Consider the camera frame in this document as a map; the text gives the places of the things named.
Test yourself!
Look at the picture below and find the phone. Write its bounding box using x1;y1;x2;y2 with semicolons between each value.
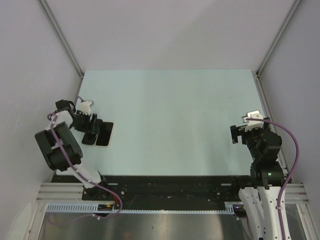
95;122;114;147
81;133;98;146

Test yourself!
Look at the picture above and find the aluminium corner post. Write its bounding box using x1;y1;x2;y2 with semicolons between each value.
37;0;84;80
255;0;304;77

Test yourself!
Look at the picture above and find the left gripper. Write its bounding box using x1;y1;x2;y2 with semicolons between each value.
69;110;99;134

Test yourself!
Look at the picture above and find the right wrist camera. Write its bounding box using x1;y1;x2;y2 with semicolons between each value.
242;110;264;132

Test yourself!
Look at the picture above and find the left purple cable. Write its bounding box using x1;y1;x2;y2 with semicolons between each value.
46;113;123;225

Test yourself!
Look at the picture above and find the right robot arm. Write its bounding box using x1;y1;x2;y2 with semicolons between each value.
230;123;291;240

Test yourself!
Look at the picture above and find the right side aluminium rail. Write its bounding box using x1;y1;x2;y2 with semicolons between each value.
252;71;289;177

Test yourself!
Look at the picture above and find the right aluminium corner post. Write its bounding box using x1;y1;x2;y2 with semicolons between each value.
255;0;304;77

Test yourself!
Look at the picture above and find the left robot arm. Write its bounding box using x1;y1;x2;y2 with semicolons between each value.
34;97;111;200

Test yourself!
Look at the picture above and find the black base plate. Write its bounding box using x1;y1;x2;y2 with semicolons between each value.
51;174;261;211

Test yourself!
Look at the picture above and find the left aluminium corner post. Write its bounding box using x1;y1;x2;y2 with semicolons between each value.
37;0;84;80

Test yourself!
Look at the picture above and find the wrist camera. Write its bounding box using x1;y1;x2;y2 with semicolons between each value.
75;96;95;116
242;110;264;132

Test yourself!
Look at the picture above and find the white slotted cable duct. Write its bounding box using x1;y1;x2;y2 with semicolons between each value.
46;202;235;215

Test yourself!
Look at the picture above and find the phone in pink case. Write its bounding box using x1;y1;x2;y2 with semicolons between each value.
95;122;114;147

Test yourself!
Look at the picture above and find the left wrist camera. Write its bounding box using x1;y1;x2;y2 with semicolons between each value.
75;96;95;116

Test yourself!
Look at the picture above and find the purple cable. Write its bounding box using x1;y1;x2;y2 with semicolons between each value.
46;113;123;225
246;118;301;240

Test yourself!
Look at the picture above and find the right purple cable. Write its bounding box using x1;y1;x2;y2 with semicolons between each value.
246;118;301;240

